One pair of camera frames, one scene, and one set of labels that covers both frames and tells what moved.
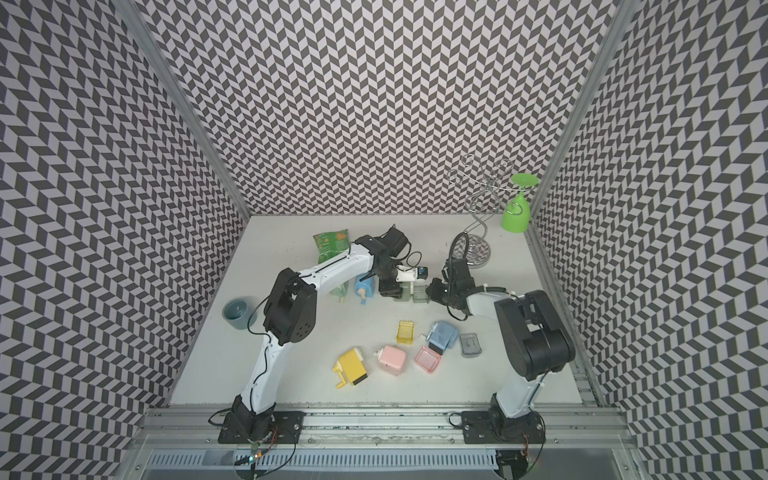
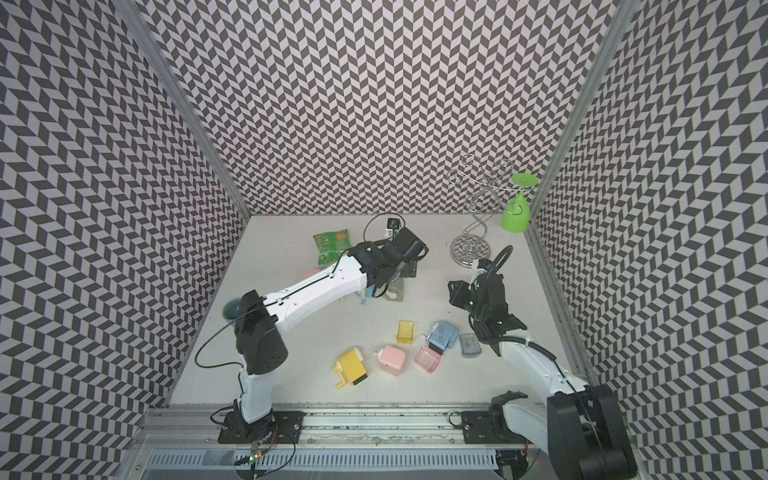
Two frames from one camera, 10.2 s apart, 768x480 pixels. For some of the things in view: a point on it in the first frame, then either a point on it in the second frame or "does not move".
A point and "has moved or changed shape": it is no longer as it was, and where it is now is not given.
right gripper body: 441,293 → 481,311
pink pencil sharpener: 391,359 does not move
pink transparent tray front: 428,360 does not move
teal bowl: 237,312 does not move
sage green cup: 419,292 has moved or changed shape
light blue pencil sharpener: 442,336 does not move
